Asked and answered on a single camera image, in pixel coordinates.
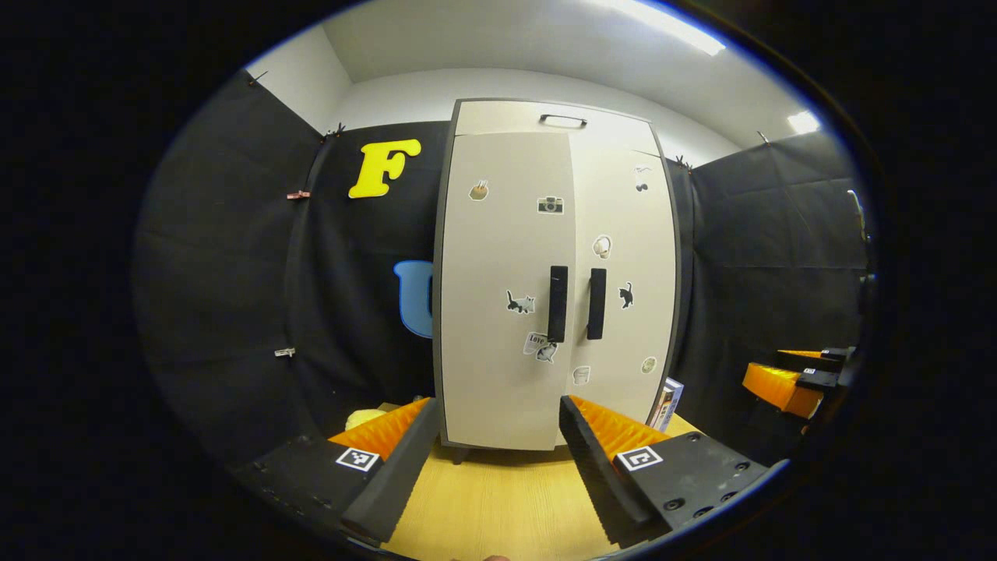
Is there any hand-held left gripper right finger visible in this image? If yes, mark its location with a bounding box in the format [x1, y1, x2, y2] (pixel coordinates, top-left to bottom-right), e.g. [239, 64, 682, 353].
[559, 395, 780, 546]

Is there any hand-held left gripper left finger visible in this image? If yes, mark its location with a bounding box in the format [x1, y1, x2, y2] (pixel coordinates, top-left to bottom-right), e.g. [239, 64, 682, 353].
[230, 397, 441, 546]

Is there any grey white shoe cabinet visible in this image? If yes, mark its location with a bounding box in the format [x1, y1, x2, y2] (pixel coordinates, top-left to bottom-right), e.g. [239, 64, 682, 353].
[432, 98, 683, 464]

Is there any white cabinet door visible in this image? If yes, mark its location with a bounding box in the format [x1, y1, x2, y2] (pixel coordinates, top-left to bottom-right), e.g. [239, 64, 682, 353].
[440, 132, 576, 451]
[567, 131, 677, 425]

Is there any white cabinet drawer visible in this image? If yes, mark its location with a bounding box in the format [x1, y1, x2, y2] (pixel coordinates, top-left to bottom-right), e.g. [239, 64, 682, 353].
[454, 100, 661, 157]

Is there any blue purple book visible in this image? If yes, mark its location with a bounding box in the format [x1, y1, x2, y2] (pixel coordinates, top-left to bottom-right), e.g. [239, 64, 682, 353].
[662, 377, 685, 432]

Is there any black backdrop cloth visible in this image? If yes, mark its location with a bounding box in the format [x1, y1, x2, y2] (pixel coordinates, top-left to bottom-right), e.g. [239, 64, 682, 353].
[132, 70, 877, 468]

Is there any black door handle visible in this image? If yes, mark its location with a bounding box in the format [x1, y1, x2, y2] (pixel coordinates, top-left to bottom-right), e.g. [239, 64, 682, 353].
[587, 268, 608, 340]
[548, 266, 569, 344]

